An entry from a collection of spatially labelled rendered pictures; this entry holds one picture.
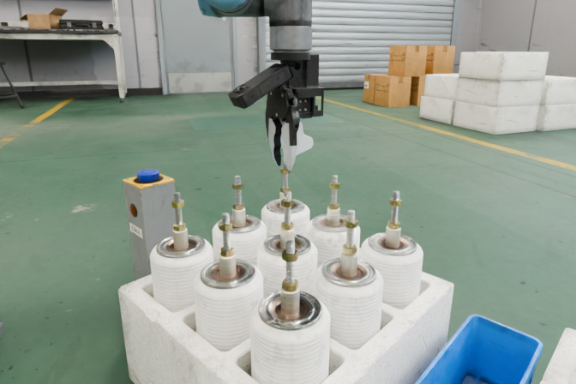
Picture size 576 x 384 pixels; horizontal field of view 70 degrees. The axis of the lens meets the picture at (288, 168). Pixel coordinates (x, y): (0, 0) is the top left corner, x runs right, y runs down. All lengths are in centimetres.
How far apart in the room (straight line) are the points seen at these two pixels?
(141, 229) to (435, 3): 649
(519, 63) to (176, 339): 287
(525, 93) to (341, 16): 349
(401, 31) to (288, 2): 595
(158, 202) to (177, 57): 488
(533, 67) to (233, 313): 292
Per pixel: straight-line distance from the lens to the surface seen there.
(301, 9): 73
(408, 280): 66
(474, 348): 82
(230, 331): 58
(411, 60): 434
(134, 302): 70
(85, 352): 93
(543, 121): 340
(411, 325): 64
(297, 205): 81
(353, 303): 56
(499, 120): 311
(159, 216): 80
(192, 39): 564
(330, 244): 70
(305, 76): 76
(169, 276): 65
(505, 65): 307
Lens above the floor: 55
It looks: 16 degrees down
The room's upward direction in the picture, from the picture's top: straight up
